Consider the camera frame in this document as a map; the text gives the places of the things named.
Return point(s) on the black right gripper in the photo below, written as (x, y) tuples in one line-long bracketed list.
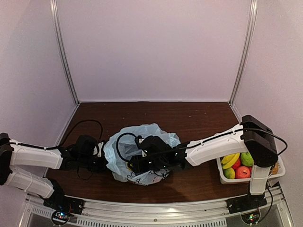
[(138, 168)]

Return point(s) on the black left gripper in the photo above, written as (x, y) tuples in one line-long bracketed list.
[(102, 166)]

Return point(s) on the light blue plastic bag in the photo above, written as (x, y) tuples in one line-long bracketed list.
[(121, 147)]

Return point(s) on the yellow banana bunch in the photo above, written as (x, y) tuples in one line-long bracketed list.
[(229, 160)]

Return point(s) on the brown potato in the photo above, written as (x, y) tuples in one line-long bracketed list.
[(275, 169)]

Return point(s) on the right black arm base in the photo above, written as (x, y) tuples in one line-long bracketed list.
[(245, 203)]

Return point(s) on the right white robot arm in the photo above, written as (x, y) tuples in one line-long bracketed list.
[(248, 136)]

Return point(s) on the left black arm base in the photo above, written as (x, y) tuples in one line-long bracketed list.
[(60, 202)]

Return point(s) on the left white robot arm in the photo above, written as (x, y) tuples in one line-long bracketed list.
[(14, 154)]

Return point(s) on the small green yellow fruit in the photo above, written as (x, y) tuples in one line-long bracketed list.
[(229, 173)]

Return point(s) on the red apple back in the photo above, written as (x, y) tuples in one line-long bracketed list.
[(237, 164)]

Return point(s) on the red apple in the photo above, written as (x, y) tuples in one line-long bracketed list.
[(237, 164), (242, 172)]

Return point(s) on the red apple front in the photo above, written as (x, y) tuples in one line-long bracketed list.
[(242, 172)]

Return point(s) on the large green apple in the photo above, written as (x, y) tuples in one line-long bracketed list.
[(246, 159)]

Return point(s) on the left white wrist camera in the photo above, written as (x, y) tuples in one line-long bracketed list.
[(98, 150)]

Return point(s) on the aluminium front rail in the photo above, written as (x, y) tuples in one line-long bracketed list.
[(213, 213)]

